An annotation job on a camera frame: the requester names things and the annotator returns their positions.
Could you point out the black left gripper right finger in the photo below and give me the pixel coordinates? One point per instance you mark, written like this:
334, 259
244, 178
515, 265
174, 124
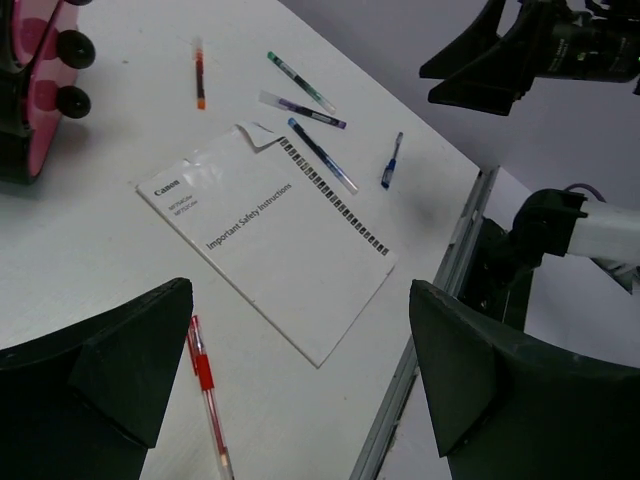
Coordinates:
505, 405

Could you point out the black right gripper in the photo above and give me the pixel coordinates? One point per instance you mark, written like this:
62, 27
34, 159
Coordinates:
482, 71

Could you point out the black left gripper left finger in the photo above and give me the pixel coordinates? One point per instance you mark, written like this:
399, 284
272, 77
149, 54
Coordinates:
88, 401

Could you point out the red gel pen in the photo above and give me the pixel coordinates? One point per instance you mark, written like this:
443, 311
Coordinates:
203, 373

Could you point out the blue ballpoint pen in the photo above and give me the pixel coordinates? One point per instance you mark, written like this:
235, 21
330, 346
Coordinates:
391, 165

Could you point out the white Canon safety booklet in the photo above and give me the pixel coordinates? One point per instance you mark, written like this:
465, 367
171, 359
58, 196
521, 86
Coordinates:
273, 226

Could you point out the black pink drawer organizer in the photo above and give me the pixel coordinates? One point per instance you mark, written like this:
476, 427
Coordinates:
42, 51

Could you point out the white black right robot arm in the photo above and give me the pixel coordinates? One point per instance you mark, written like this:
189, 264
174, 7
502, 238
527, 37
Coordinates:
550, 222

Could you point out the green capped clear pen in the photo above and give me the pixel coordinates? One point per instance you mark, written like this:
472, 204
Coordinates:
301, 82

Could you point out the blue capped clear pen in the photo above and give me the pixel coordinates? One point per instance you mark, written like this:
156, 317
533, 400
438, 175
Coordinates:
325, 158

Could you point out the purple capped clear pen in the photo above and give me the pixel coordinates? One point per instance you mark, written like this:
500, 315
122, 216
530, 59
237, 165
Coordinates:
286, 105

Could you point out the orange capped dark pen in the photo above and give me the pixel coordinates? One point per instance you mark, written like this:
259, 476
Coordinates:
198, 56

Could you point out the aluminium table edge rail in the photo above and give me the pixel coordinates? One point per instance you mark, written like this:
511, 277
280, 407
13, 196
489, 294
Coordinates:
432, 307

